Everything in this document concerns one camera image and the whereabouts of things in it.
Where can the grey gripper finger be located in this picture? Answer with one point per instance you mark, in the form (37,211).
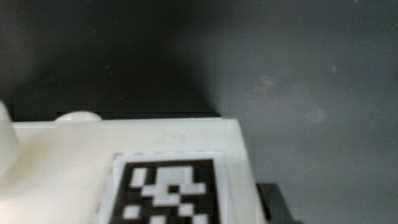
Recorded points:
(275,209)

